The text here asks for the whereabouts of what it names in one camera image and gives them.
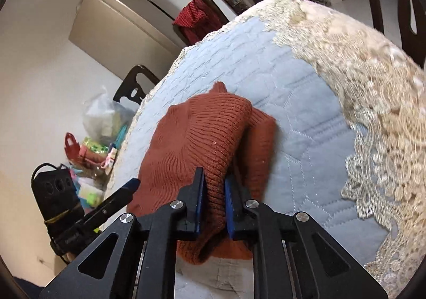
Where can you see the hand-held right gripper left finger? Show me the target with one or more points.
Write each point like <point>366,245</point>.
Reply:
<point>199,215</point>

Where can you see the small red bag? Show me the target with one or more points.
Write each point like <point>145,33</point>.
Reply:
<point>71,149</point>

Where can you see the rust knitted sweater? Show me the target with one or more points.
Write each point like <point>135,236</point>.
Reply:
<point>199,139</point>

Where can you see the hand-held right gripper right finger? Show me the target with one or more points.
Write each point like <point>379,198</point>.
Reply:
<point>229,212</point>

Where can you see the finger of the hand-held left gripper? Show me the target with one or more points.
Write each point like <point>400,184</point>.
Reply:
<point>119,197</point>

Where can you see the beige cabinet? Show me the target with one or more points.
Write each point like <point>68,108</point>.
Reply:
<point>126,26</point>

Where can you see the blue quilted lace tablecloth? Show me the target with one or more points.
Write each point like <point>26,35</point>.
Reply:
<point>316,126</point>

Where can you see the red knitted garment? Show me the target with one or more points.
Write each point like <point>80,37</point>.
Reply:
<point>193,16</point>

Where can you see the teal packet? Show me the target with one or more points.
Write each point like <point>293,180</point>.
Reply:
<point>121,136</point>

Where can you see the green patterned packet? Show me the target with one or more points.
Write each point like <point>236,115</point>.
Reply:
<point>96,146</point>

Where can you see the clear plastic bag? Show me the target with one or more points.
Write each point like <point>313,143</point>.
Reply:
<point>103,116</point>

